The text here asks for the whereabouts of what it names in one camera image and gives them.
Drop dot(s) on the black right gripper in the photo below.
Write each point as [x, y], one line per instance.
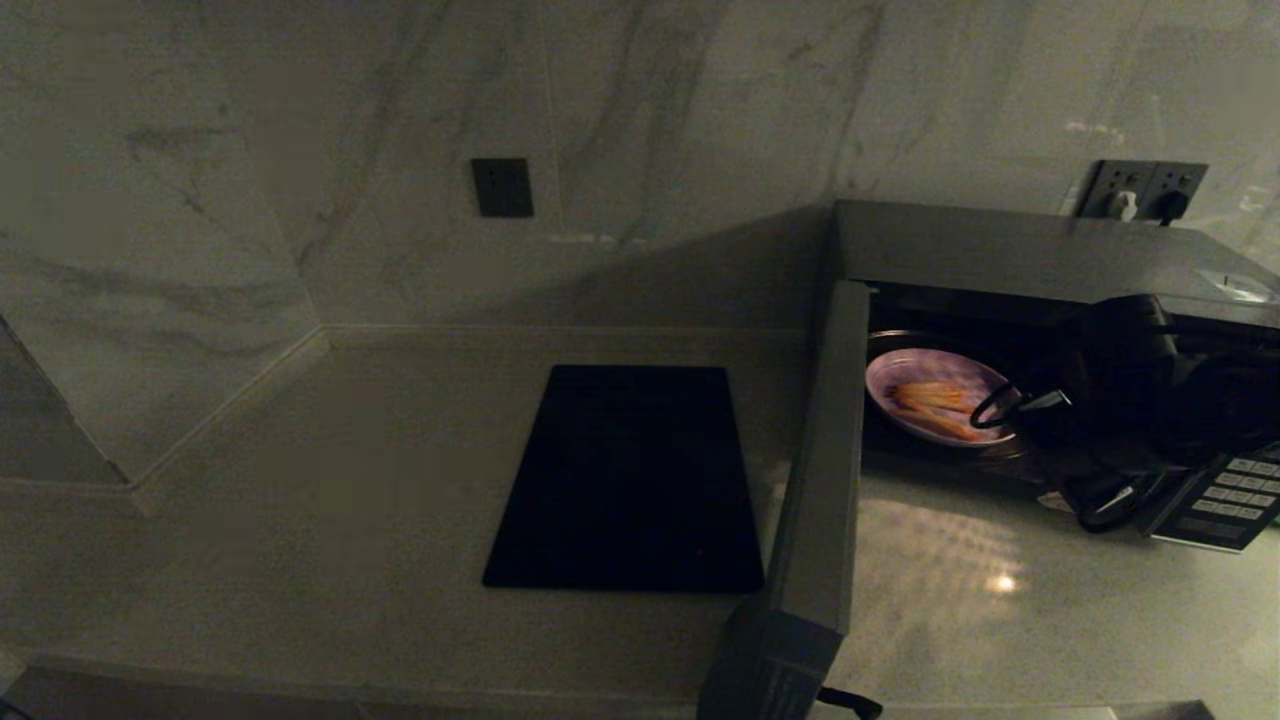
[1100, 440]

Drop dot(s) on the purple round plate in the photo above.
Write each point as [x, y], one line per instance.
[890, 385]

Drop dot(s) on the silver microwave oven housing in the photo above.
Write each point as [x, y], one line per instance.
[1000, 245]

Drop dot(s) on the black glass microwave door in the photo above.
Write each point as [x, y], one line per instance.
[825, 480]

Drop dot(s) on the orange french fry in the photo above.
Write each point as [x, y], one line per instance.
[930, 388]
[950, 428]
[935, 402]

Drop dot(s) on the black glass induction cooktop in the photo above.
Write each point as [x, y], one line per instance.
[625, 480]

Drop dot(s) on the white cabinet door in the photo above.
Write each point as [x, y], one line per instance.
[40, 700]

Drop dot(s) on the dark grey wall socket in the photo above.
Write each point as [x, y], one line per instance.
[1182, 180]
[502, 188]
[1105, 182]

